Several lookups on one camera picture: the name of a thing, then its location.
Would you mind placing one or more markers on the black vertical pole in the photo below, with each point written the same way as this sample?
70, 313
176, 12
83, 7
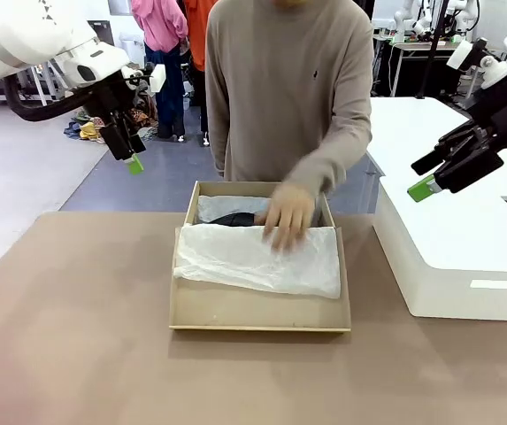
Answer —
432, 44

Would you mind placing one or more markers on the person in beige sweater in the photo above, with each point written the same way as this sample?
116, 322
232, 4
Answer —
279, 88

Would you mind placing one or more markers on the person's left forearm beige sleeve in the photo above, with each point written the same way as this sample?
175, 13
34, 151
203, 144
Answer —
324, 164

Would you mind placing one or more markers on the brown cardboard shoe box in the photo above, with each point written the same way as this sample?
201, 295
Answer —
257, 312

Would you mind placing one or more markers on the small white bin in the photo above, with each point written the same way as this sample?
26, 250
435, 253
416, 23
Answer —
131, 48

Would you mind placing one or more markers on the white tissue wrapping paper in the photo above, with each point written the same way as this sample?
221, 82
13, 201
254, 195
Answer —
257, 261

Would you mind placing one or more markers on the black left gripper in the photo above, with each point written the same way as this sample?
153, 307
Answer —
107, 95

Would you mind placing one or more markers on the large white storage box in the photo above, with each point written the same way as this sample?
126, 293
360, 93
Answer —
447, 230

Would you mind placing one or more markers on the person in pink hoodie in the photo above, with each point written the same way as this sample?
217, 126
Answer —
160, 26

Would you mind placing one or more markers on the black leather buckle shoe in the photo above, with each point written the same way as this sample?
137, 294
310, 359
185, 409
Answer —
235, 219

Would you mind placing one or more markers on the person in orange top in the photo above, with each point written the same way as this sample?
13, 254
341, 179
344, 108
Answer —
200, 26

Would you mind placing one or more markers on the colourful fabric pile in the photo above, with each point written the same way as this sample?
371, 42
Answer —
89, 130

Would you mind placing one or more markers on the person's left hand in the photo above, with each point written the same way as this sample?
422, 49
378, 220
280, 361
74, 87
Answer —
290, 217

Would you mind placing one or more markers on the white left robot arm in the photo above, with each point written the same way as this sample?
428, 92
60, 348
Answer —
14, 31

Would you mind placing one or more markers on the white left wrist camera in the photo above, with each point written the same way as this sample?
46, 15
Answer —
158, 77

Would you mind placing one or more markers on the person's right forearm beige sleeve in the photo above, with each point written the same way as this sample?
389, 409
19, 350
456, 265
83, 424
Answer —
220, 141

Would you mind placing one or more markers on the dark chair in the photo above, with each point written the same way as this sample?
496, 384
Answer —
102, 31

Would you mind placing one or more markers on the background work table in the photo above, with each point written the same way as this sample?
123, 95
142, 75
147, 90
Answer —
412, 48

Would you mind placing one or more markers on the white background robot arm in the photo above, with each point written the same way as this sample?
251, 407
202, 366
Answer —
401, 17
456, 13

